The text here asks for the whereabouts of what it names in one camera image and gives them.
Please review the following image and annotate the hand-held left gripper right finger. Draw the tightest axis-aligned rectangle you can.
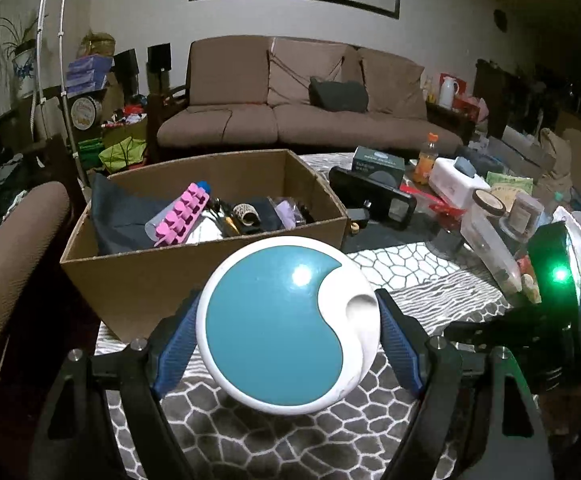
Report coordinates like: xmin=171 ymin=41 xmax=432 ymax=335
xmin=374 ymin=287 xmax=556 ymax=480

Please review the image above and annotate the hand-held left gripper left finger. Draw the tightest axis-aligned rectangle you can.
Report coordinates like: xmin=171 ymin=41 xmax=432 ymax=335
xmin=30 ymin=292 xmax=206 ymax=480

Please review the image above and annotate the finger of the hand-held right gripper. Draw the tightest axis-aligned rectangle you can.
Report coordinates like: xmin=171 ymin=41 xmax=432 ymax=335
xmin=443 ymin=315 xmax=546 ymax=357

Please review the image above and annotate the teal white round case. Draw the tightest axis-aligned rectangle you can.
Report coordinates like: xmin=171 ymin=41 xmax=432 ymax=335
xmin=195 ymin=236 xmax=382 ymax=416

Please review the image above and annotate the white paper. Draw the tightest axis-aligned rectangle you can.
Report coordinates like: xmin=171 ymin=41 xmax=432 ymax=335
xmin=185 ymin=220 xmax=231 ymax=246

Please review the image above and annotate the blue capped clear tube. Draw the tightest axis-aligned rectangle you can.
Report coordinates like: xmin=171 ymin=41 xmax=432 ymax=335
xmin=144 ymin=180 xmax=214 ymax=241

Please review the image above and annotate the pink toe separator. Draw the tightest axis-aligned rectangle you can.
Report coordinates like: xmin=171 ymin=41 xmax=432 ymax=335
xmin=153 ymin=183 xmax=210 ymax=248

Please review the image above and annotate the black metal tool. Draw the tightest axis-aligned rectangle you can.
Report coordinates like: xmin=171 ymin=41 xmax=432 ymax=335
xmin=205 ymin=199 xmax=244 ymax=238

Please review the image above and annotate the clear plastic container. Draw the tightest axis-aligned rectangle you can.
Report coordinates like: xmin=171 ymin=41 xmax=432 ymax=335
xmin=460 ymin=202 xmax=523 ymax=295

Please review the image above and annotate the glass candle jar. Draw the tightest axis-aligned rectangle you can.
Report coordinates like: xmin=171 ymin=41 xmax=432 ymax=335
xmin=500 ymin=192 xmax=545 ymax=243

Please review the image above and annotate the brown lid jar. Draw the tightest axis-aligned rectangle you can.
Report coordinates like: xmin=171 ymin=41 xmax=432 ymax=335
xmin=471 ymin=189 xmax=507 ymax=221

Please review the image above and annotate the green snack packet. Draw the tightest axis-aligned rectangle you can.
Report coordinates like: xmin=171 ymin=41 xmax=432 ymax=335
xmin=485 ymin=171 xmax=533 ymax=198

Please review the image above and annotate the round glass dish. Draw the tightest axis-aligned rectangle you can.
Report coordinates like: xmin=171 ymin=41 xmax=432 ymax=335
xmin=430 ymin=227 xmax=466 ymax=261

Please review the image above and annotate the beige paper bag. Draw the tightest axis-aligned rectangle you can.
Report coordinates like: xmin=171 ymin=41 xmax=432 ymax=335
xmin=537 ymin=127 xmax=573 ymax=188

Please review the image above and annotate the grey cardboard box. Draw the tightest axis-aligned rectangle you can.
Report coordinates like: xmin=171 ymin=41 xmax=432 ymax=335
xmin=487 ymin=125 xmax=556 ymax=171

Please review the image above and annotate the white tissue box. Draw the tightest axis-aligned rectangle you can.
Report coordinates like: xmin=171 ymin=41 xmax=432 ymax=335
xmin=429 ymin=157 xmax=491 ymax=211

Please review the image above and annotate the grey patterned tablecloth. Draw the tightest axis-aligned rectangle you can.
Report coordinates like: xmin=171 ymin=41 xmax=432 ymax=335
xmin=93 ymin=152 xmax=566 ymax=480

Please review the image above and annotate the dark grey cloth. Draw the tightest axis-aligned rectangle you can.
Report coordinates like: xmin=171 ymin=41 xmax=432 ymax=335
xmin=89 ymin=174 xmax=181 ymax=257

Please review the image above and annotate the leopard print hair band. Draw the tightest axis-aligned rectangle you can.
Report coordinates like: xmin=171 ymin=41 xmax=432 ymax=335
xmin=233 ymin=202 xmax=262 ymax=231

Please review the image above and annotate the black headset viewer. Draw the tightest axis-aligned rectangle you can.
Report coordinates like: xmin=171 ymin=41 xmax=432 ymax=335
xmin=329 ymin=165 xmax=417 ymax=231

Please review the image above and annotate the orange juice bottle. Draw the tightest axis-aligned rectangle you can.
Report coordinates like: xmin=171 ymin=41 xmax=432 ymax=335
xmin=414 ymin=132 xmax=441 ymax=186

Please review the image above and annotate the dark wooden cabinet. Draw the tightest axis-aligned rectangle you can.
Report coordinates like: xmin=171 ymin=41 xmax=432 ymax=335
xmin=473 ymin=59 xmax=561 ymax=141

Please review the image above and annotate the wooden side table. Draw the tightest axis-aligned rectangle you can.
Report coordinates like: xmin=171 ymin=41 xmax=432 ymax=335
xmin=425 ymin=100 xmax=476 ymax=136

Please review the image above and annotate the light purple packet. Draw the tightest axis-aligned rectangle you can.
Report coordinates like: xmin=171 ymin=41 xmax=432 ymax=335
xmin=275 ymin=199 xmax=305 ymax=228

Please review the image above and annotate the brown armchair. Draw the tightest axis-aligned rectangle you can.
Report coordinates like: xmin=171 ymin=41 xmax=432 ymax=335
xmin=0 ymin=180 xmax=71 ymax=381

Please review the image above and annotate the dark green box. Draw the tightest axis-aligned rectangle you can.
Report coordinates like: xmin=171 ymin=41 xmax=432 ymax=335
xmin=351 ymin=146 xmax=405 ymax=176

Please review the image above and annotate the white thermos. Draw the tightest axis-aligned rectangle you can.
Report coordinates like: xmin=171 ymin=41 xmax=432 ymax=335
xmin=439 ymin=75 xmax=458 ymax=109

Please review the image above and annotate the green bag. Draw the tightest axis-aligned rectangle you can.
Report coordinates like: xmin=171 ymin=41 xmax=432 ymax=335
xmin=99 ymin=137 xmax=147 ymax=173

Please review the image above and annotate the brown sofa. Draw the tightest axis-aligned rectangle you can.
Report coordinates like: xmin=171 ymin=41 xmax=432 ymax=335
xmin=153 ymin=36 xmax=463 ymax=161

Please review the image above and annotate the brown sofa cushion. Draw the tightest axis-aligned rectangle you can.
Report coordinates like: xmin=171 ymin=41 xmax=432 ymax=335
xmin=359 ymin=49 xmax=427 ymax=118
xmin=268 ymin=39 xmax=348 ymax=107

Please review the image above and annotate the pile of colourful clothes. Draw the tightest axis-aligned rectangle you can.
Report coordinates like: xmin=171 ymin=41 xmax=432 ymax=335
xmin=103 ymin=105 xmax=148 ymax=128

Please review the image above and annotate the round cookie tin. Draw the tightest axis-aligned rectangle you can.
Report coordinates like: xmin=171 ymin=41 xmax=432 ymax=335
xmin=70 ymin=96 xmax=104 ymax=130

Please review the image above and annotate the dark grey cushion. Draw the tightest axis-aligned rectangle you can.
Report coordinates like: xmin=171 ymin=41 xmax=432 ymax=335
xmin=309 ymin=76 xmax=369 ymax=113

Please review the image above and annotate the blue flat box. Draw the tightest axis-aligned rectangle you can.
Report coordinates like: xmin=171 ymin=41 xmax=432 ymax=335
xmin=68 ymin=56 xmax=113 ymax=71
xmin=65 ymin=80 xmax=109 ymax=96
xmin=66 ymin=67 xmax=110 ymax=84

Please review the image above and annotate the black speaker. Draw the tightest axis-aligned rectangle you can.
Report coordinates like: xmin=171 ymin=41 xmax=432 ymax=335
xmin=114 ymin=49 xmax=138 ymax=96
xmin=148 ymin=44 xmax=172 ymax=73

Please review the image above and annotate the olive woven bag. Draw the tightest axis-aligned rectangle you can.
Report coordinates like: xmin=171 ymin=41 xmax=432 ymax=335
xmin=80 ymin=32 xmax=116 ymax=58

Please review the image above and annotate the potted plant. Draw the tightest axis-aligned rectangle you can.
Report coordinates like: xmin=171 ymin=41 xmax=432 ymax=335
xmin=0 ymin=12 xmax=38 ymax=98

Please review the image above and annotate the white garment steamer stand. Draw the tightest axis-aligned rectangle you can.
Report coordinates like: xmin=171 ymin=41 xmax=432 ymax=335
xmin=30 ymin=0 xmax=91 ymax=191

